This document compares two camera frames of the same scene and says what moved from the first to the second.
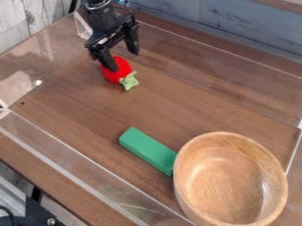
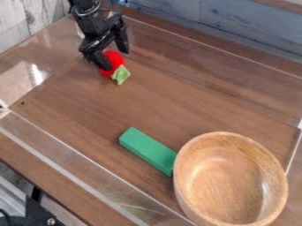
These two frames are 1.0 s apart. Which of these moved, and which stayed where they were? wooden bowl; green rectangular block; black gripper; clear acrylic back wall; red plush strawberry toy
Moved: black gripper; red plush strawberry toy
Stayed: wooden bowl; clear acrylic back wall; green rectangular block
